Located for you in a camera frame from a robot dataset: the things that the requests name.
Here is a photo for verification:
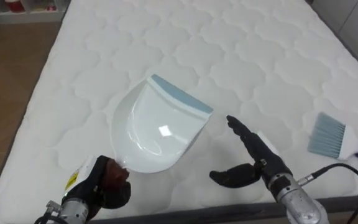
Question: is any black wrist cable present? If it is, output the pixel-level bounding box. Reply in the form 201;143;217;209
296;162;358;224
34;211;68;224

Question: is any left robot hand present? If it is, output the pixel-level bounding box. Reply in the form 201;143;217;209
61;154;132;218

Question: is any white plastic dustpan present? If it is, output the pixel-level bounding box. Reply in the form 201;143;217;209
103;73;214;187

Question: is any white brush with blue handle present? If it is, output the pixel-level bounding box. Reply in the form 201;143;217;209
307;111;358;166

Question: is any white shelf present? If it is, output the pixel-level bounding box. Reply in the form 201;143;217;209
0;0;71;25

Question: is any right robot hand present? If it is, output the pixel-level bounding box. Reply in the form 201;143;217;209
209;114;293;194

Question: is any white quilted mattress bed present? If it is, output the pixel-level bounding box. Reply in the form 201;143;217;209
0;0;358;224

